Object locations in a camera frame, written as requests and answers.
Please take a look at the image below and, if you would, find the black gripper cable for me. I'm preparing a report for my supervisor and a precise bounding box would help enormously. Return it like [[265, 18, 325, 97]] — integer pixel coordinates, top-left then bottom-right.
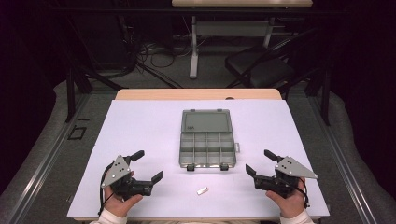
[[97, 160, 117, 217], [297, 176, 312, 209]]

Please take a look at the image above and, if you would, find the bundle of floor cables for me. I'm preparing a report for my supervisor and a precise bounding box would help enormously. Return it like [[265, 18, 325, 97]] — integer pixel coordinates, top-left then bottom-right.
[[135, 38, 195, 70]]

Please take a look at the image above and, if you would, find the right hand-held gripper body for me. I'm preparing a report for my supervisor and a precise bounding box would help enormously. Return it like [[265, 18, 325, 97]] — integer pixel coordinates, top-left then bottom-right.
[[253, 156, 319, 200]]

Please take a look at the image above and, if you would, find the black chair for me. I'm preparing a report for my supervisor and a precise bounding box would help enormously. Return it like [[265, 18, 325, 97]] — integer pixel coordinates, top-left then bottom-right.
[[224, 27, 319, 95]]

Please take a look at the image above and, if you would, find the grey plastic compartment box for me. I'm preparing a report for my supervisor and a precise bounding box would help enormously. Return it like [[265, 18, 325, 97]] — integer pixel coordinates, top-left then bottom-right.
[[178, 108, 241, 172]]

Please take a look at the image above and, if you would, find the wooden table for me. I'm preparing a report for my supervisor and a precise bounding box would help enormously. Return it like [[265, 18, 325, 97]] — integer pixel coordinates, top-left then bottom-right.
[[73, 88, 323, 224]]

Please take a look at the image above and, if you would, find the white board mat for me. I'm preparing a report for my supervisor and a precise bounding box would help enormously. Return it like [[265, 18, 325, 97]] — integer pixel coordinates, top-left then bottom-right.
[[66, 99, 331, 219]]

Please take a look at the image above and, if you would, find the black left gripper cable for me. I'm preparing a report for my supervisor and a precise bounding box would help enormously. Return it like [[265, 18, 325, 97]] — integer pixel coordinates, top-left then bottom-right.
[[97, 160, 117, 217]]

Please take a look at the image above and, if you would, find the black metal stand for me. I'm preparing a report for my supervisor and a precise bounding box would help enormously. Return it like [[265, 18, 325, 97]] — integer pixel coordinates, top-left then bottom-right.
[[304, 59, 332, 127], [63, 63, 125, 124]]

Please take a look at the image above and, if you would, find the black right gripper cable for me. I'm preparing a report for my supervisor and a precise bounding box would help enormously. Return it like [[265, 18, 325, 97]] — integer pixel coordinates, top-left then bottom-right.
[[297, 176, 312, 209]]

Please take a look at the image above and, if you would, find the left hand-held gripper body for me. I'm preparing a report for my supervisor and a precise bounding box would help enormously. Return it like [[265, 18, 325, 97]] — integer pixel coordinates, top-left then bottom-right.
[[100, 154, 155, 201]]

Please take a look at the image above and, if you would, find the person's left hand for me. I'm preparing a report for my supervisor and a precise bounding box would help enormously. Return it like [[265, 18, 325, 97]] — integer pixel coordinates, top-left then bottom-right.
[[103, 170, 145, 218]]

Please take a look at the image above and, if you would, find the white-legged desk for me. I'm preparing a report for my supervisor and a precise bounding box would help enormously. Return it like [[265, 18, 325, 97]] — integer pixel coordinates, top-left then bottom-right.
[[171, 0, 314, 80]]

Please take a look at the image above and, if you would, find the person's right hand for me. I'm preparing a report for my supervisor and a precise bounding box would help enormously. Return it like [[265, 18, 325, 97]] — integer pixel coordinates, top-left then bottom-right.
[[265, 176, 308, 219]]

